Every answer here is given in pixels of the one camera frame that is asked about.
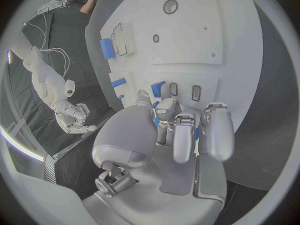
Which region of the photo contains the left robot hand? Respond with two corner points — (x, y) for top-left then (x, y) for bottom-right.
(81, 83), (236, 225)

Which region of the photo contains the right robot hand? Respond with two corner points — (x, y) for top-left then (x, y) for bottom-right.
(52, 98), (98, 135)

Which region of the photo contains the white task board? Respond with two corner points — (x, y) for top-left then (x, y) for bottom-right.
(84, 0), (265, 136)

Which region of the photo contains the blue block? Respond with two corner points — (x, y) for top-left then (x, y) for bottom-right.
(150, 80), (167, 98)

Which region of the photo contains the small blue cylinder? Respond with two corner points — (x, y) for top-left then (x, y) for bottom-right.
(110, 77), (127, 88)

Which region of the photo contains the large blue cylinder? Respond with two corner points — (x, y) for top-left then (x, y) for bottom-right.
(99, 38), (117, 60)

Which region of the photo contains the grey keyboard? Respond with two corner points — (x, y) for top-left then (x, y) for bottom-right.
(36, 0), (70, 14)

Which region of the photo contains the white cable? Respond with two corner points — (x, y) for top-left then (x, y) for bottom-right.
(26, 12), (49, 50)
(40, 47), (71, 78)

